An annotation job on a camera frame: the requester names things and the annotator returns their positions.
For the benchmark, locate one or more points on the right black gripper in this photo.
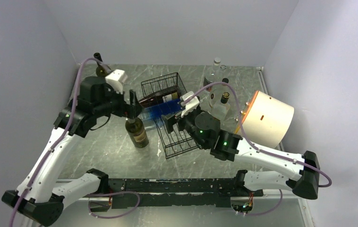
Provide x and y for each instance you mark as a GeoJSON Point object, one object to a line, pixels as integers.
{"type": "Point", "coordinates": [170, 120]}

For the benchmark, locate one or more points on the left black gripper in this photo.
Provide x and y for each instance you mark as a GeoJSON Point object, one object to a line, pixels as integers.
{"type": "Point", "coordinates": [126, 109]}

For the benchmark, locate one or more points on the blue clear glass bottle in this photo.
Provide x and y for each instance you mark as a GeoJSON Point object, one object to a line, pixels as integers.
{"type": "Point", "coordinates": [151, 115]}

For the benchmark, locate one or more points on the green bottle silver cap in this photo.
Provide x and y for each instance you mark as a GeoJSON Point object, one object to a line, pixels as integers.
{"type": "Point", "coordinates": [136, 130]}

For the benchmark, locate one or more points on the dark green black-capped bottle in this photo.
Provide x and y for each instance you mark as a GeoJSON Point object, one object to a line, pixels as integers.
{"type": "Point", "coordinates": [100, 72]}

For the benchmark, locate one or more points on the clear bottle orange black label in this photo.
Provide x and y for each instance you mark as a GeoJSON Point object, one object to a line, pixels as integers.
{"type": "Point", "coordinates": [221, 108]}

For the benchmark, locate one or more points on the clear bottle white label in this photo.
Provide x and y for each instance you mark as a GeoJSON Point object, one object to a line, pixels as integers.
{"type": "Point", "coordinates": [216, 93]}

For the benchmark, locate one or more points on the frosted clear slim bottle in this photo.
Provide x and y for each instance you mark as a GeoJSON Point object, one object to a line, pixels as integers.
{"type": "Point", "coordinates": [213, 72]}

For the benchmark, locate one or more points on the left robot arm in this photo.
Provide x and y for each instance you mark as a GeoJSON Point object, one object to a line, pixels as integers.
{"type": "Point", "coordinates": [37, 197]}

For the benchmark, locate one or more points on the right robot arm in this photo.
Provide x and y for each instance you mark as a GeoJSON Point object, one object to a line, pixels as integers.
{"type": "Point", "coordinates": [298, 173]}

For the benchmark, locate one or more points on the dark red gold-capped bottle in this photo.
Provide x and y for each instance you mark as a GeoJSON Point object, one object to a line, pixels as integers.
{"type": "Point", "coordinates": [161, 96]}

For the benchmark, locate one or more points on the beige cylindrical lamp shade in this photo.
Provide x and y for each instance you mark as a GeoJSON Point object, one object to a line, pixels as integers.
{"type": "Point", "coordinates": [265, 120]}

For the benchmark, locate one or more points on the black wire wine rack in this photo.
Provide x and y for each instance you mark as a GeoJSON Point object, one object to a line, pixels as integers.
{"type": "Point", "coordinates": [177, 142]}

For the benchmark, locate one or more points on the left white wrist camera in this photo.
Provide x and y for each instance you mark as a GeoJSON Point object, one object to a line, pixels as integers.
{"type": "Point", "coordinates": [116, 79]}

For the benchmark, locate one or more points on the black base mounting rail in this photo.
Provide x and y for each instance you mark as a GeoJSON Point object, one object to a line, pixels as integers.
{"type": "Point", "coordinates": [174, 192]}

